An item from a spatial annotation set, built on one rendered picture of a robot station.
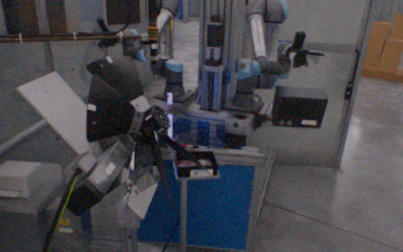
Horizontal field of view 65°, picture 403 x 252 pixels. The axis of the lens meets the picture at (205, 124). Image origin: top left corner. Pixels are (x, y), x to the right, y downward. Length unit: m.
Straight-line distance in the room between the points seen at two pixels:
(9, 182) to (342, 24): 2.81
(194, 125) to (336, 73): 1.66
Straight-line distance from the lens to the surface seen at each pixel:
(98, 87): 1.13
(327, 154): 3.61
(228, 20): 2.17
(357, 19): 3.28
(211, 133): 2.16
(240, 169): 1.92
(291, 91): 1.74
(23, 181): 1.55
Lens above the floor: 1.70
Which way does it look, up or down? 22 degrees down
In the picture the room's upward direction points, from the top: 2 degrees clockwise
